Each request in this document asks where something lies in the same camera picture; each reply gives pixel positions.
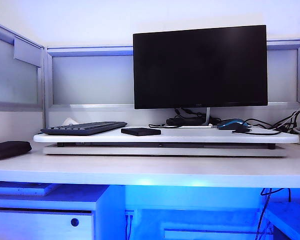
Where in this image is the black zip pouch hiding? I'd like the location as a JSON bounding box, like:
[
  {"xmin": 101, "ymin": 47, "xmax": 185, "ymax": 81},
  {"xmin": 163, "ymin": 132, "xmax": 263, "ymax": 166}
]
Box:
[{"xmin": 0, "ymin": 140, "xmax": 33, "ymax": 161}]

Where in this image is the white drawer cabinet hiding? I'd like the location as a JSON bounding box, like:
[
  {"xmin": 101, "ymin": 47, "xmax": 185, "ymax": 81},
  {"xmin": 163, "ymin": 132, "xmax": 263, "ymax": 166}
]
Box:
[{"xmin": 0, "ymin": 184, "xmax": 126, "ymax": 240}]

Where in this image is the black under-desk cables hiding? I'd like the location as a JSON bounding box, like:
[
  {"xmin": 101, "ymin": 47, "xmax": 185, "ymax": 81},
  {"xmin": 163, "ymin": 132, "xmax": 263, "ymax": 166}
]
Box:
[{"xmin": 254, "ymin": 187, "xmax": 292, "ymax": 240}]

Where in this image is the black portable hard drive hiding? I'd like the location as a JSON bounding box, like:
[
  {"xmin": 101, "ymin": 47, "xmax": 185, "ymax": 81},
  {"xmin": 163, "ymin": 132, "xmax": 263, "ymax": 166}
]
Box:
[{"xmin": 120, "ymin": 127, "xmax": 162, "ymax": 137}]

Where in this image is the black computer monitor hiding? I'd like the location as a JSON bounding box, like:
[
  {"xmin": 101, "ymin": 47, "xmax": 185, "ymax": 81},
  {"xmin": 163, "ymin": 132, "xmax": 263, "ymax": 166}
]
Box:
[{"xmin": 132, "ymin": 24, "xmax": 269, "ymax": 110}]

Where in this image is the black data cable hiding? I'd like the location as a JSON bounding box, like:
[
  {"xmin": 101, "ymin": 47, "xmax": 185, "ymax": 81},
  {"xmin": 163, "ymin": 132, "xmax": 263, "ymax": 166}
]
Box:
[{"xmin": 231, "ymin": 126, "xmax": 295, "ymax": 137}]

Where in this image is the white desk riser platform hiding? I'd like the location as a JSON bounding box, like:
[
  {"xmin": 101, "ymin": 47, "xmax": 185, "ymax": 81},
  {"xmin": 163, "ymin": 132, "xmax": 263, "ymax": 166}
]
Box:
[{"xmin": 33, "ymin": 124, "xmax": 300, "ymax": 158}]

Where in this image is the black computer keyboard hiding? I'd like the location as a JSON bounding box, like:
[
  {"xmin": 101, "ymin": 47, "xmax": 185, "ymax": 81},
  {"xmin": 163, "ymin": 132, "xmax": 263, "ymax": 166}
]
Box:
[{"xmin": 39, "ymin": 121, "xmax": 128, "ymax": 137}]

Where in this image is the thin black cable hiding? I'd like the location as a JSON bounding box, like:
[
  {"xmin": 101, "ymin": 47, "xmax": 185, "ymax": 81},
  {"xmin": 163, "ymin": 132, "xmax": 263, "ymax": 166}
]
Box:
[{"xmin": 148, "ymin": 123, "xmax": 182, "ymax": 129}]

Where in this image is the silver monitor stand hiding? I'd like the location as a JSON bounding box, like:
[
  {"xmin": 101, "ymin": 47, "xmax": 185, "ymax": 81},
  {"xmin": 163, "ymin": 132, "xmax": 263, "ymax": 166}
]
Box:
[{"xmin": 174, "ymin": 107, "xmax": 216, "ymax": 129}]

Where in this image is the black brush on stand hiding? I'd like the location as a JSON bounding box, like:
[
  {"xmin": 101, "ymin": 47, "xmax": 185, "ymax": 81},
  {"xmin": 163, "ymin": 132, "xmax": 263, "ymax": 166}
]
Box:
[{"xmin": 166, "ymin": 116, "xmax": 207, "ymax": 127}]

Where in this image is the white flat board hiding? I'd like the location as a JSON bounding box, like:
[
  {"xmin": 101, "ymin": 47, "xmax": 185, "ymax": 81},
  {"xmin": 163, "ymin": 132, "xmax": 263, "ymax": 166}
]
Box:
[{"xmin": 0, "ymin": 181, "xmax": 61, "ymax": 198}]

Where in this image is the blue black computer mouse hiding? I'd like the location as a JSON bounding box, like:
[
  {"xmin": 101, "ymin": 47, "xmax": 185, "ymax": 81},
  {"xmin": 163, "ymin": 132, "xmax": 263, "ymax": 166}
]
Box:
[{"xmin": 216, "ymin": 118, "xmax": 252, "ymax": 131}]

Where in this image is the black mouse cable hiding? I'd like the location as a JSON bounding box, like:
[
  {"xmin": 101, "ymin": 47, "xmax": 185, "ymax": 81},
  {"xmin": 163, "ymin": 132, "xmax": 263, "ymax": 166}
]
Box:
[{"xmin": 244, "ymin": 118, "xmax": 283, "ymax": 130}]

